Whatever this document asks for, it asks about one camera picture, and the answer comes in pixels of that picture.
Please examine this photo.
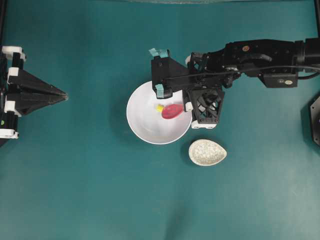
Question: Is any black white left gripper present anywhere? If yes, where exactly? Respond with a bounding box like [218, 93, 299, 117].
[0, 45, 68, 139]

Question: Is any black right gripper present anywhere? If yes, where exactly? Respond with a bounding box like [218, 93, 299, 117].
[149, 48, 225, 129]

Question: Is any red plastic spoon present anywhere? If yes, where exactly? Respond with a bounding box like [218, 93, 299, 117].
[161, 103, 184, 120]

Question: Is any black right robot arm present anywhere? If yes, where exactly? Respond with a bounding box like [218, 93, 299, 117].
[150, 38, 320, 129]

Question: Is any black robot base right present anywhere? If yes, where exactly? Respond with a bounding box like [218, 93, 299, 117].
[300, 91, 320, 152]

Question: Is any yellow hexagonal prism block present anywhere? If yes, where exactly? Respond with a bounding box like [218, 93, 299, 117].
[156, 104, 164, 113]

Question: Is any white round bowl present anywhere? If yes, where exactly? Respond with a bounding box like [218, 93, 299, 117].
[126, 81, 192, 145]

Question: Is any speckled egg-shaped dish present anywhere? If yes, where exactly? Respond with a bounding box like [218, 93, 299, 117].
[188, 139, 227, 167]

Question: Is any black frame post left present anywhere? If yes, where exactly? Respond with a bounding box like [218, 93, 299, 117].
[0, 0, 7, 44]

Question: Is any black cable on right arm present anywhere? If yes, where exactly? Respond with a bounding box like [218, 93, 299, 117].
[161, 64, 320, 83]

